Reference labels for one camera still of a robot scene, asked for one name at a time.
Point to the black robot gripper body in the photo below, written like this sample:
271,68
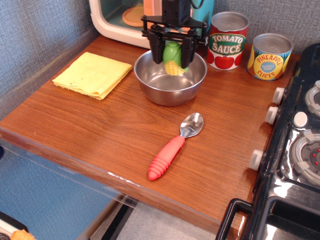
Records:
177,21

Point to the orange toy plate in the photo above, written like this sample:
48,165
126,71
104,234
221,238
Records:
132,16

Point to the white stove knob middle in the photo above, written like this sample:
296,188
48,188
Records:
271,115

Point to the orange fuzzy object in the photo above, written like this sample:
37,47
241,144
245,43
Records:
18,235

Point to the white stove knob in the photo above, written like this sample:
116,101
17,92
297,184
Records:
278,95
256,159
271,115

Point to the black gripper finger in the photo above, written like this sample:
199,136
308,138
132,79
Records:
188,48
157,45

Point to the black toy stove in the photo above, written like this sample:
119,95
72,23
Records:
286,193

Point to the white stove knob lower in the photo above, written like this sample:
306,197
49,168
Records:
256,159

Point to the tomato sauce can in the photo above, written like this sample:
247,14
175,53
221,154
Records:
226,41

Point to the silver metal pot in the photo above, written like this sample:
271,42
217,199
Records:
165,89

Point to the red handled metal spoon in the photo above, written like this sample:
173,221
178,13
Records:
190,127

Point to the green and yellow toy corn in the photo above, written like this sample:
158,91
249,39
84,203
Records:
172,59

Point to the white stove knob upper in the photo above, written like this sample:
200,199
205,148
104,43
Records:
278,95

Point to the pineapple slices can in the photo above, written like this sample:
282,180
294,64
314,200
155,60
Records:
269,56

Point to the folded yellow cloth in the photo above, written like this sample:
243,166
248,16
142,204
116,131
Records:
93,75

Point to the toy microwave oven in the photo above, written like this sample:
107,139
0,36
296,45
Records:
107,18

